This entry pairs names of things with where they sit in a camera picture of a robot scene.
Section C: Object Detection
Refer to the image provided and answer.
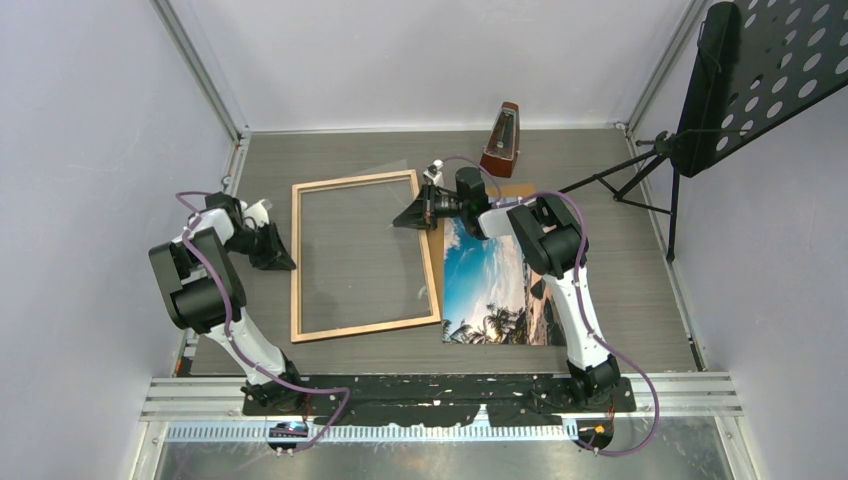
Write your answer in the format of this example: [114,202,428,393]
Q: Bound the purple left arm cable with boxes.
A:
[174,191,352,455]

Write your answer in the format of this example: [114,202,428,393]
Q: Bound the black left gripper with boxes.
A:
[225,220,297,271]

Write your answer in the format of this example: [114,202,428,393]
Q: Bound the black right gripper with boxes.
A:
[393,183,468,232]

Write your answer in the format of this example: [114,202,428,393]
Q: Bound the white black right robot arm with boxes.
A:
[392,167,621,411]

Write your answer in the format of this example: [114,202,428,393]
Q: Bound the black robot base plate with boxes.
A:
[240,374,636,427]

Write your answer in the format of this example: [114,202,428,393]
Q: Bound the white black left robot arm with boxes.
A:
[148,192,307,414]

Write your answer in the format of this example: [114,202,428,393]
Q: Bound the beach landscape photo print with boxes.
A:
[442,218,566,346]

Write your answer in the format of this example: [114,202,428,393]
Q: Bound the brown cardboard backing board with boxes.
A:
[427,218,526,317]

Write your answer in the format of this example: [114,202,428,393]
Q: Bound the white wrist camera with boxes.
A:
[422,159,444,188]
[241,199,272,230]

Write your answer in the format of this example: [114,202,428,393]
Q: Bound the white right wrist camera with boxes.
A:
[422,159,444,188]

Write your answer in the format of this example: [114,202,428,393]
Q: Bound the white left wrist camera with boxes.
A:
[241,199,272,230]

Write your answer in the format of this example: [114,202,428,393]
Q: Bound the brown wooden metronome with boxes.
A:
[480,102,520,178]

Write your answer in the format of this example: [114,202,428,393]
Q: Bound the clear acrylic sheet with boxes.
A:
[298,178,431,331]

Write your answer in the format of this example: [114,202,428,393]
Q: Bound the aluminium extrusion rail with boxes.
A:
[141,372,743,443]

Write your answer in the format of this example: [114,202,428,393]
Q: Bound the black perforated music stand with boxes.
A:
[564,0,847,262]

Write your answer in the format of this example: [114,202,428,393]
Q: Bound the light wooden picture frame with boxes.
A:
[291,170,441,343]

